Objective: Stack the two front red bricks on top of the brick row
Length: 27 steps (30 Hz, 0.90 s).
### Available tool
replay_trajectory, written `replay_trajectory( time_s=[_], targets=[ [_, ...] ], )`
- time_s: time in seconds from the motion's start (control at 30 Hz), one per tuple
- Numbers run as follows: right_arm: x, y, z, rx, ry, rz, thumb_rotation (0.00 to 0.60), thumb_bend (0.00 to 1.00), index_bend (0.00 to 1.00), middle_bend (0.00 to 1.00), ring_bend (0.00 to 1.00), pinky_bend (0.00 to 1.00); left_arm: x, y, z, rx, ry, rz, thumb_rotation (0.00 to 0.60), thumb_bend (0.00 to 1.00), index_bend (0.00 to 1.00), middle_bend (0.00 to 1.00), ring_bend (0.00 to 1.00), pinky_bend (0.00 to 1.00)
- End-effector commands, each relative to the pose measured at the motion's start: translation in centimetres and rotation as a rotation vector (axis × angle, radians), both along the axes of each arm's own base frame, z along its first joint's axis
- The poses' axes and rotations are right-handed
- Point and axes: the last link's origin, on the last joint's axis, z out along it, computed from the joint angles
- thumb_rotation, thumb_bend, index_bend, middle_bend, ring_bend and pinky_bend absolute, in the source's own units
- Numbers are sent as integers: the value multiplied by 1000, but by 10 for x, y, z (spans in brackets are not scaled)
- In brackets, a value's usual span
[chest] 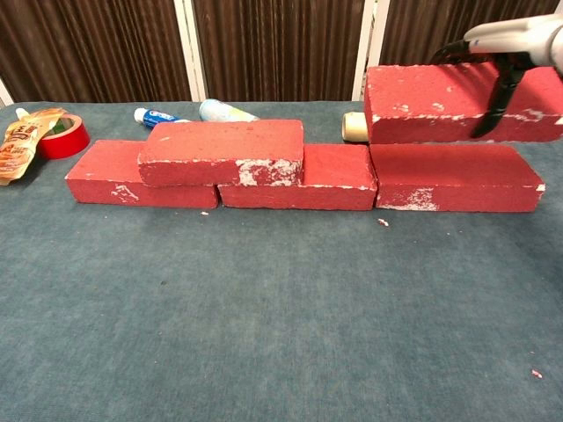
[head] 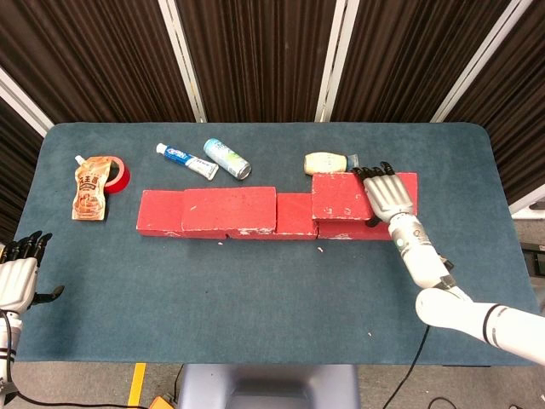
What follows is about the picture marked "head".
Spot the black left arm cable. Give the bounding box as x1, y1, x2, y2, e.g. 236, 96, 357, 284
0, 310, 141, 409

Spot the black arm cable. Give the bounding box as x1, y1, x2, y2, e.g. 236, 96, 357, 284
381, 325, 431, 409
0, 310, 141, 409

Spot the light blue drink can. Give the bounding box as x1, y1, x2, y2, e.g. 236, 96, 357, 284
203, 137, 253, 181

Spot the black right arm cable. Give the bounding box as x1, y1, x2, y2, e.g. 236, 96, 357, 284
381, 325, 431, 409

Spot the red brick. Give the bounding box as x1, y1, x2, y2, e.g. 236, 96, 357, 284
181, 186, 278, 234
311, 171, 419, 222
317, 217, 395, 242
135, 189, 229, 240
227, 192, 319, 239

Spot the orange sauce spout pouch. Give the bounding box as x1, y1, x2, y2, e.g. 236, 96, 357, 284
71, 154, 118, 222

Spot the white partition frame post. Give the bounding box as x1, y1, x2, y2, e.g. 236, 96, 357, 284
429, 0, 536, 124
0, 67, 55, 137
157, 0, 209, 124
508, 187, 545, 216
314, 0, 360, 124

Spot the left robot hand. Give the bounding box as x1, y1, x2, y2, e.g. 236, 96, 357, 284
0, 231, 66, 314

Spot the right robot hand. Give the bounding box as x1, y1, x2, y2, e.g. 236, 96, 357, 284
351, 160, 417, 228

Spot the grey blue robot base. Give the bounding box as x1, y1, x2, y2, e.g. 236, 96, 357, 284
176, 364, 361, 409

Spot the blue felt table cover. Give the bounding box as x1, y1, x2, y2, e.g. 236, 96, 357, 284
0, 122, 545, 367

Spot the cream mayonnaise squeeze bottle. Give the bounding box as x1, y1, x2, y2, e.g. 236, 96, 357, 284
303, 152, 359, 176

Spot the blue white toothpaste tube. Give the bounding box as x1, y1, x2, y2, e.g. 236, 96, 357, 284
155, 142, 220, 181

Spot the red tape roll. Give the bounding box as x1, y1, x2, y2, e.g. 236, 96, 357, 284
104, 158, 131, 195

